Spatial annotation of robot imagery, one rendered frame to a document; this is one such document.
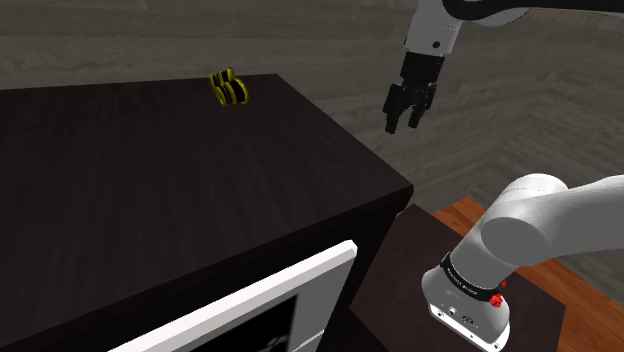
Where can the white appliance with black window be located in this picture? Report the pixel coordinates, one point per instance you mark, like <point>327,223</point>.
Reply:
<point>312,282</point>

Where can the yellow and black ringed toy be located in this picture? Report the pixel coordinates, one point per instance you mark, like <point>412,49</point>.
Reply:
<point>229,88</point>

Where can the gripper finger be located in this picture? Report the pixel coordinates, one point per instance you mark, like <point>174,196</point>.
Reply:
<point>394,105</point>
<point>420,107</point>

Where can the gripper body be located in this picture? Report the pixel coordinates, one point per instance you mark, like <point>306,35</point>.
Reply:
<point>420,68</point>

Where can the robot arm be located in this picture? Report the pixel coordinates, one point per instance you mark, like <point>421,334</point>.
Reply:
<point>536,229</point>

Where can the dark wooden cabinet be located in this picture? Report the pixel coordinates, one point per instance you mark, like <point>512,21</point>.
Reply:
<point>146,185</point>

